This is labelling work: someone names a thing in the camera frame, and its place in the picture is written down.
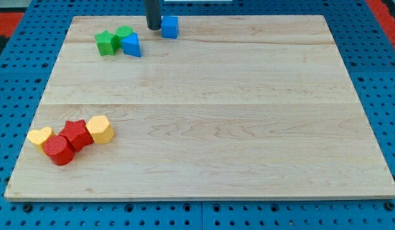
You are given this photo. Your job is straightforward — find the green star block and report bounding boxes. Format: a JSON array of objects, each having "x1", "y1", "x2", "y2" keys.
[{"x1": 95, "y1": 31, "x2": 120, "y2": 56}]

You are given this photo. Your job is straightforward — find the red star block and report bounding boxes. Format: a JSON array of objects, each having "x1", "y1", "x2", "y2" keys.
[{"x1": 59, "y1": 119, "x2": 93, "y2": 152}]

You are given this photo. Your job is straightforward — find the yellow heart block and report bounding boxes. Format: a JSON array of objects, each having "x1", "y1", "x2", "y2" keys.
[{"x1": 27, "y1": 127, "x2": 56, "y2": 154}]

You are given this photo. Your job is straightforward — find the light wooden board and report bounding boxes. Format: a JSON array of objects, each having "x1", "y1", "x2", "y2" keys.
[{"x1": 4, "y1": 15, "x2": 395, "y2": 202}]

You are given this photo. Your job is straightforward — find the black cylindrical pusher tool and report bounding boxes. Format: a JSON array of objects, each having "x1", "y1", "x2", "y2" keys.
[{"x1": 144, "y1": 0, "x2": 162, "y2": 31}]

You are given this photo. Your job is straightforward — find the red cylinder block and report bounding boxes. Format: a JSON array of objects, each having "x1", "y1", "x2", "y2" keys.
[{"x1": 43, "y1": 135, "x2": 75, "y2": 165}]

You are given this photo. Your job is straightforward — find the yellow hexagon block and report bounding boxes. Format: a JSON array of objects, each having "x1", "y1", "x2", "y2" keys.
[{"x1": 86, "y1": 115, "x2": 115, "y2": 144}]

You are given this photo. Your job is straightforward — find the blue cube block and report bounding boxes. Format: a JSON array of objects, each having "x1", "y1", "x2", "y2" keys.
[{"x1": 161, "y1": 16, "x2": 178, "y2": 39}]

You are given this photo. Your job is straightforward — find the blue triangle block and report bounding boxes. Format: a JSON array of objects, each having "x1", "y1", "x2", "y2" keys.
[{"x1": 121, "y1": 33, "x2": 141, "y2": 58}]

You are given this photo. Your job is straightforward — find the green cylinder block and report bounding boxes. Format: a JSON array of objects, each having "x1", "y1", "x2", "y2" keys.
[{"x1": 116, "y1": 26, "x2": 134, "y2": 40}]

